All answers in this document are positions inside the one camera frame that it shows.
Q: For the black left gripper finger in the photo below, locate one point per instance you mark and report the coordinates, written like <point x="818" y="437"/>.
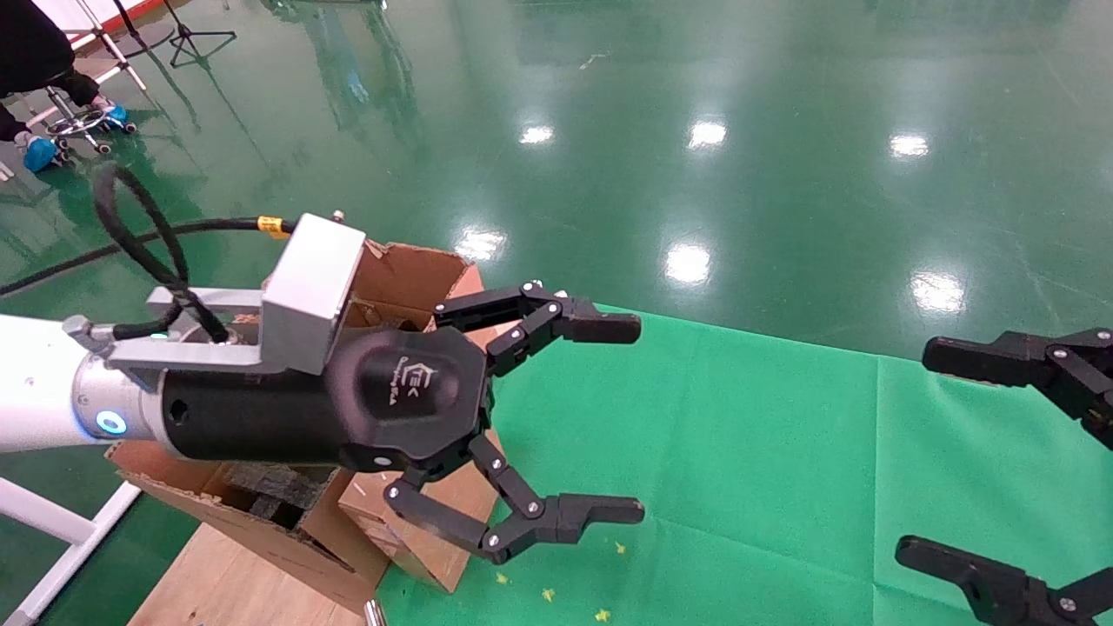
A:
<point x="600" y="328"/>
<point x="591" y="511"/>

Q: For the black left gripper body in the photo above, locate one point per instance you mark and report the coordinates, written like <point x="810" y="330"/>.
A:
<point x="261" y="417"/>

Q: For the blue shoe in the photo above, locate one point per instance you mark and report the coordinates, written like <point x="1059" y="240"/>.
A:
<point x="117" y="114"/>
<point x="41" y="155"/>

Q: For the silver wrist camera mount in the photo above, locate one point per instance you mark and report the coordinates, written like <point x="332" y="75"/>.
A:
<point x="309" y="287"/>

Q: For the white metal frame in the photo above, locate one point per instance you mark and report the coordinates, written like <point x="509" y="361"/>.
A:
<point x="52" y="519"/>

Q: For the black foam block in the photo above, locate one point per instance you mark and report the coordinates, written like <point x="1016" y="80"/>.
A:
<point x="287" y="491"/>

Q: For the black tripod stand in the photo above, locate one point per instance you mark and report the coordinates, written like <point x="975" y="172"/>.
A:
<point x="183" y="31"/>

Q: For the silver stand leg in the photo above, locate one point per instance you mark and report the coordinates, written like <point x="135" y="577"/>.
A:
<point x="116" y="48"/>

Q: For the person in black clothes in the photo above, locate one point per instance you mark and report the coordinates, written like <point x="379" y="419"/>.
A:
<point x="30" y="43"/>

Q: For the green table cloth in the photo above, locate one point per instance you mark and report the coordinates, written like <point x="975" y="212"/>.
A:
<point x="739" y="452"/>

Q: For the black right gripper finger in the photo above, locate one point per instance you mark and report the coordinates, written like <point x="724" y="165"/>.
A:
<point x="1000" y="591"/>
<point x="983" y="358"/>

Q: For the large open cardboard carton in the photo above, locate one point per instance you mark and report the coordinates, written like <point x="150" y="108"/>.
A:
<point x="404" y="278"/>

